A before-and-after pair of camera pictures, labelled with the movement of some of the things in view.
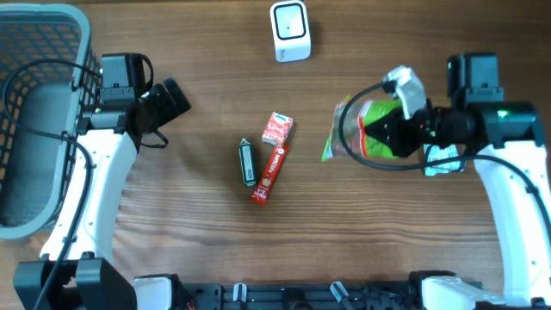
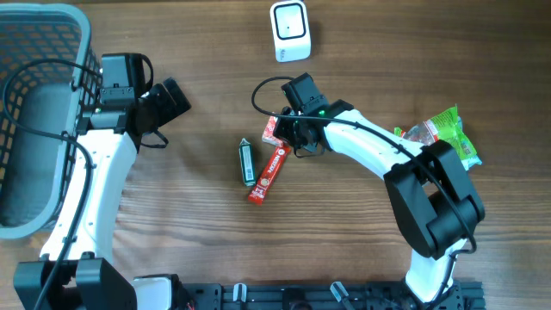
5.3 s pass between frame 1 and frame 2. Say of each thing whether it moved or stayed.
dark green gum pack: stayed
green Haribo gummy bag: moved
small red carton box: stayed
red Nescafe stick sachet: stayed
